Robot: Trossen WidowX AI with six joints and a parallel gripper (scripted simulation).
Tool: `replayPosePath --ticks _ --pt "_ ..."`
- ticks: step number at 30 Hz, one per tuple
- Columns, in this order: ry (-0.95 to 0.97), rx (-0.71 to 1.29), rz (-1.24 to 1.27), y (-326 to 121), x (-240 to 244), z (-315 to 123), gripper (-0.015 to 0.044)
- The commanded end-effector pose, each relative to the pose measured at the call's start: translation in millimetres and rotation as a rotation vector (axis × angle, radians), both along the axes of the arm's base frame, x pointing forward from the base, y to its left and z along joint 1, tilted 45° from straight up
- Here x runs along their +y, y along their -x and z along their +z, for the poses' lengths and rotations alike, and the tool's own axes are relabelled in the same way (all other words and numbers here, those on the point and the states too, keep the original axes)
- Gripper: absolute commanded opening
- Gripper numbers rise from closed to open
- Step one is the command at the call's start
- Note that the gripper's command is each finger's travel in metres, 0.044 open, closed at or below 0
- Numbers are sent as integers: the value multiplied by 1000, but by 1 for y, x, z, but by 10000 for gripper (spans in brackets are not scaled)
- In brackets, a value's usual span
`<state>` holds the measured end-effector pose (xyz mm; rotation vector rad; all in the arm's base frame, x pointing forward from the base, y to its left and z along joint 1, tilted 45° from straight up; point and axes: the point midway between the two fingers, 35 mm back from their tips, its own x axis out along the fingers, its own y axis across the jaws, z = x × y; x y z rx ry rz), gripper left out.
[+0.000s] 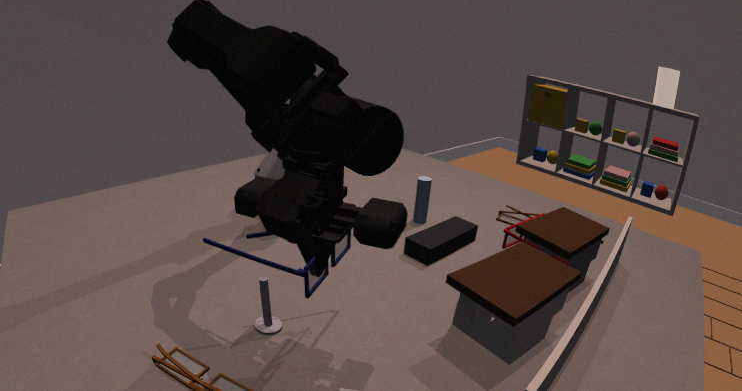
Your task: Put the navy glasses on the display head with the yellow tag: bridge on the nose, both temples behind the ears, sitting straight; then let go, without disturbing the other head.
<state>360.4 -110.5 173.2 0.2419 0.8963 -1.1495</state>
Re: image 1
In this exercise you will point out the navy glasses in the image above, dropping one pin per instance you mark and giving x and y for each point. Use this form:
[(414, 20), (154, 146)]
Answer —
[(311, 281)]

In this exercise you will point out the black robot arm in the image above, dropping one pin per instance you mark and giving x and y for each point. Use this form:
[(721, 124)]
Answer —
[(262, 68)]

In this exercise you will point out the dark grey cylinder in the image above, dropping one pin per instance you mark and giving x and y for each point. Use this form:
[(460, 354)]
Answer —
[(422, 199)]

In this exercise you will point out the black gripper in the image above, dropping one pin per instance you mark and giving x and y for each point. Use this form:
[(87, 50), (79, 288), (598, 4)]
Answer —
[(379, 223)]

